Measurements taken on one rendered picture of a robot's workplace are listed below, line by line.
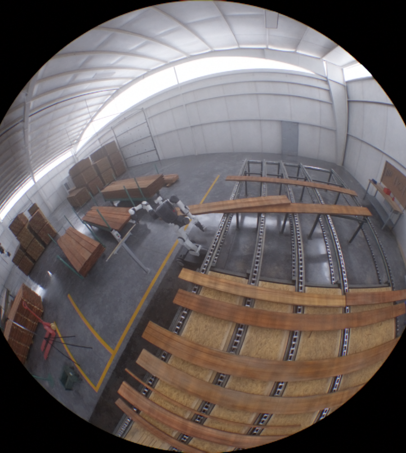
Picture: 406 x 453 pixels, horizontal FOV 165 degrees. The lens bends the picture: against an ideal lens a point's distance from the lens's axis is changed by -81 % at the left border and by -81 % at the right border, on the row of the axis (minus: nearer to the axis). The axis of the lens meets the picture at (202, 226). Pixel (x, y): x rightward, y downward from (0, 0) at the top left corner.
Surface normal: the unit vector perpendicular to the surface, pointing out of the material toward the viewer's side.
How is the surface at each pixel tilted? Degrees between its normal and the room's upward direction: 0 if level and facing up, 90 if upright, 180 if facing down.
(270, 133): 87
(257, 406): 0
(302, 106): 87
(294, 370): 0
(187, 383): 0
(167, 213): 88
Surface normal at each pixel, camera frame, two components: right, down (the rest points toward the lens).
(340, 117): -0.36, 0.69
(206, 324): -0.19, -0.71
